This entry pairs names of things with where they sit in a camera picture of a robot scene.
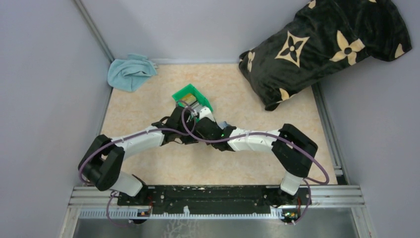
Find green plastic bin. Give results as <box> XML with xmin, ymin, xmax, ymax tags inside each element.
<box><xmin>172</xmin><ymin>84</ymin><xmax>213</xmax><ymax>112</ymax></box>

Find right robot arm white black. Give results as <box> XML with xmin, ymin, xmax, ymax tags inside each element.
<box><xmin>194</xmin><ymin>118</ymin><xmax>318</xmax><ymax>196</ymax></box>

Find light blue cloth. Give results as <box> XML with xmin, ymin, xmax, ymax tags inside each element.
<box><xmin>107</xmin><ymin>54</ymin><xmax>158</xmax><ymax>92</ymax></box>

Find aluminium frame rail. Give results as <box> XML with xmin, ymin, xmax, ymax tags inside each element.
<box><xmin>68</xmin><ymin>185</ymin><xmax>365</xmax><ymax>220</ymax></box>

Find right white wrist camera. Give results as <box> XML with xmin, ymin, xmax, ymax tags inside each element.
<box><xmin>199</xmin><ymin>107</ymin><xmax>216</xmax><ymax>122</ymax></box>

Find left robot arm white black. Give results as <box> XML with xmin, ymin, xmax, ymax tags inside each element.
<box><xmin>78</xmin><ymin>106</ymin><xmax>196</xmax><ymax>197</ymax></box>

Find black floral blanket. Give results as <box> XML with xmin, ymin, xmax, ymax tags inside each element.
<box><xmin>238</xmin><ymin>0</ymin><xmax>412</xmax><ymax>111</ymax></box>

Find blue leather card holder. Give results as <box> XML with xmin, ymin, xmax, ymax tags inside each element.
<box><xmin>218</xmin><ymin>121</ymin><xmax>229</xmax><ymax>129</ymax></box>

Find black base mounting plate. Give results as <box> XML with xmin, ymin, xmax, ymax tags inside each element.
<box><xmin>117</xmin><ymin>185</ymin><xmax>308</xmax><ymax>215</ymax></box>

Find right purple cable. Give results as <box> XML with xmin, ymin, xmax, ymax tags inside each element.
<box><xmin>181</xmin><ymin>108</ymin><xmax>330</xmax><ymax>226</ymax></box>

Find cards in green bin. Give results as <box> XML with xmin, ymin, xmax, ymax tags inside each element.
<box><xmin>181</xmin><ymin>93</ymin><xmax>202</xmax><ymax>111</ymax></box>

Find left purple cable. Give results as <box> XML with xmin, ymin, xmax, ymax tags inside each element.
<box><xmin>78</xmin><ymin>100</ymin><xmax>198</xmax><ymax>228</ymax></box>

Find purple cable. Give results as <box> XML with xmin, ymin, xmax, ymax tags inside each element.
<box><xmin>78</xmin><ymin>100</ymin><xmax>198</xmax><ymax>228</ymax></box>
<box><xmin>181</xmin><ymin>108</ymin><xmax>330</xmax><ymax>226</ymax></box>

